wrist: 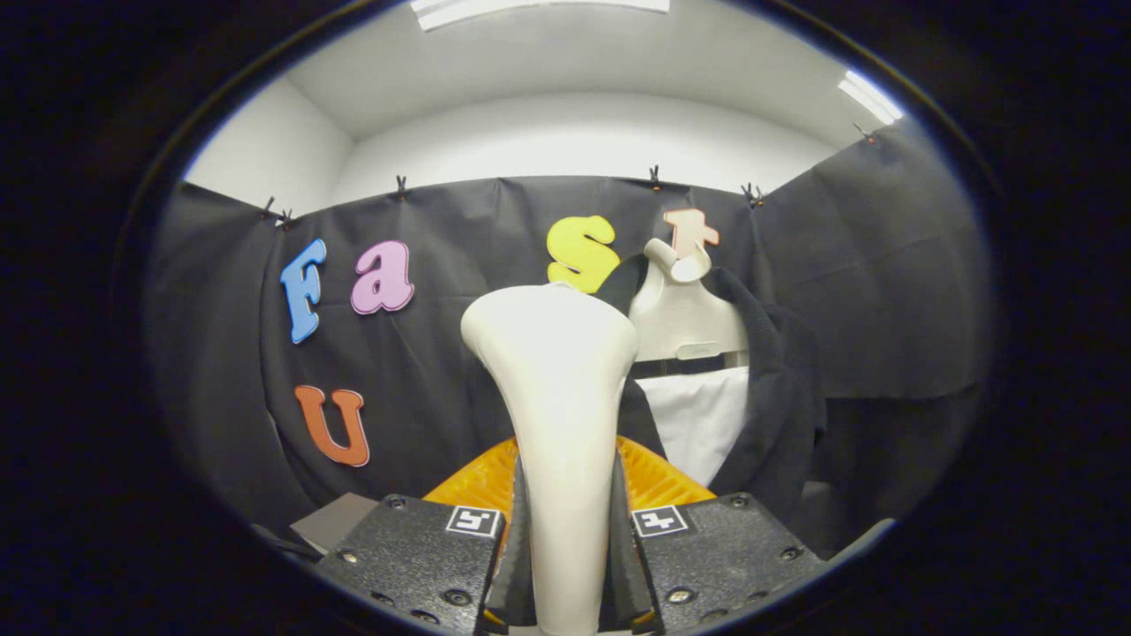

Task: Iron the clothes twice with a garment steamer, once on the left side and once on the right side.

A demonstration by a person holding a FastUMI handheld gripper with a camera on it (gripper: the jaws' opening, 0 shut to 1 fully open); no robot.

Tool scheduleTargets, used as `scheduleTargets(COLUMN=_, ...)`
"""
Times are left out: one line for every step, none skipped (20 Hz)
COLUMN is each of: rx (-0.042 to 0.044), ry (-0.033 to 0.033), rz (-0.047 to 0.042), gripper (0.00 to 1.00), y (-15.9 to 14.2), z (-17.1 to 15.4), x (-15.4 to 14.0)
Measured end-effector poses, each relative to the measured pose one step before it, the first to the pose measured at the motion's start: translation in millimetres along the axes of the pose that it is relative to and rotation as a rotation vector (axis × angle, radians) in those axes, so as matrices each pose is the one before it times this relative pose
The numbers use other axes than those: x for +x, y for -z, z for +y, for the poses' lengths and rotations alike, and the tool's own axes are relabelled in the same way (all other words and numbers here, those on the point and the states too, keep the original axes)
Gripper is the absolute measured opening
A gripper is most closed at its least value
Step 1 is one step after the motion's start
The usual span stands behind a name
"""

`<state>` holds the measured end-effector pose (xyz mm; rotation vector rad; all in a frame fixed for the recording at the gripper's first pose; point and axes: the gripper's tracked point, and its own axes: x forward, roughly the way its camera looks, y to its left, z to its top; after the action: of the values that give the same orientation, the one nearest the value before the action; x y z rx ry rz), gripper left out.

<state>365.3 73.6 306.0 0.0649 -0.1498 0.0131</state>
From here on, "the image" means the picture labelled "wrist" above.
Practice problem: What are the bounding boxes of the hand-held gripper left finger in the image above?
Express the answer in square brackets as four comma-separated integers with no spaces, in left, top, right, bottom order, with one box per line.
[314,437,537,635]

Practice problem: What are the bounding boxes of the white garment steamer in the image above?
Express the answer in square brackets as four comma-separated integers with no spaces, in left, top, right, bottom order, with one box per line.
[460,283,640,636]

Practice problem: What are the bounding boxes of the black backdrop cloth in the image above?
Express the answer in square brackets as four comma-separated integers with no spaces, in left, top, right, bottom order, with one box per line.
[146,119,995,557]

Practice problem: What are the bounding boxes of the long ceiling light panel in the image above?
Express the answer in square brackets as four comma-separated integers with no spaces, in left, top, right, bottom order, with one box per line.
[411,0,672,32]

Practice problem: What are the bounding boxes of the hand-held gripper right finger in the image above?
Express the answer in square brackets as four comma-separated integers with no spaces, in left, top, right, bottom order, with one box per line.
[608,435,829,635]

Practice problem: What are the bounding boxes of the small ceiling light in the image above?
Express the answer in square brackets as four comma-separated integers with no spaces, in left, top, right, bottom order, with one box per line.
[838,71,904,126]

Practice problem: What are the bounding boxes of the white mannequin torso form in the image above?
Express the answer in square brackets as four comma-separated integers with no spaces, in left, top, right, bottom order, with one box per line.
[629,237,752,488]

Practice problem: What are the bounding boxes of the black jacket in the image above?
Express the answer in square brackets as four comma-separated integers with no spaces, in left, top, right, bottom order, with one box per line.
[594,253,829,540]

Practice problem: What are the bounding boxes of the grey cabinet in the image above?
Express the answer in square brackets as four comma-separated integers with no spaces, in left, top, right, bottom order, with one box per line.
[290,492,381,556]

